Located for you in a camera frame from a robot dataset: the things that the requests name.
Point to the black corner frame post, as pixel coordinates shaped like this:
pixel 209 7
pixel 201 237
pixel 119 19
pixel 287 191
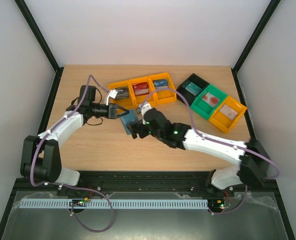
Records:
pixel 269 11

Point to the yellow bin left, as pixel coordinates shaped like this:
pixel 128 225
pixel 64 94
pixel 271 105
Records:
pixel 126 102

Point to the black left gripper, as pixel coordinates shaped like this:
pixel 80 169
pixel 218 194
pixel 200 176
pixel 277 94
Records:
pixel 112 111

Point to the green plastic bin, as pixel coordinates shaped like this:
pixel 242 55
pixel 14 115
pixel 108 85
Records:
pixel 203 109

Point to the red circle card stack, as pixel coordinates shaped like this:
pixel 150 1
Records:
pixel 210 99

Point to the black plastic bin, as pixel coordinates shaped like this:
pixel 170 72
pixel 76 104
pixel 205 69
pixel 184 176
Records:
pixel 195 79

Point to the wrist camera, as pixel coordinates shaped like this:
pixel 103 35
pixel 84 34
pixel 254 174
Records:
pixel 111 94
pixel 143 108

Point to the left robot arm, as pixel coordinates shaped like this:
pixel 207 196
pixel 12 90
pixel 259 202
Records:
pixel 41 160

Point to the yellow bin right group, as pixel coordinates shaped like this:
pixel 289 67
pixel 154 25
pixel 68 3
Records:
pixel 222 122

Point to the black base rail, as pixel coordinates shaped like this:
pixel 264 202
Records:
pixel 193 183

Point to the black left frame post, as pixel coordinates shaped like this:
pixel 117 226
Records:
pixel 26 13

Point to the blue card holder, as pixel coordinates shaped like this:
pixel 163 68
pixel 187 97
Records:
pixel 128 119

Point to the white slotted cable duct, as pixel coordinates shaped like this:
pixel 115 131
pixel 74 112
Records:
pixel 119 204

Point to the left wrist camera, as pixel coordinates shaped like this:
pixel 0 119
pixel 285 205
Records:
pixel 111 94

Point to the black card stack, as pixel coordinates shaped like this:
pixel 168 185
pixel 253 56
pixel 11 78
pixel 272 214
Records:
pixel 122 93

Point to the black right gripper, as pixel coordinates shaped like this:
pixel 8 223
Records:
pixel 134 130

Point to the blue card stack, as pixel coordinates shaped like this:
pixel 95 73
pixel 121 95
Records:
pixel 160 83

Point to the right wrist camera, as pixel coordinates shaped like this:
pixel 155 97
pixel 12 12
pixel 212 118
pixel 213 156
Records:
pixel 143 108

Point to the teal card stack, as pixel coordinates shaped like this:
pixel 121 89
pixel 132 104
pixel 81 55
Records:
pixel 193 88

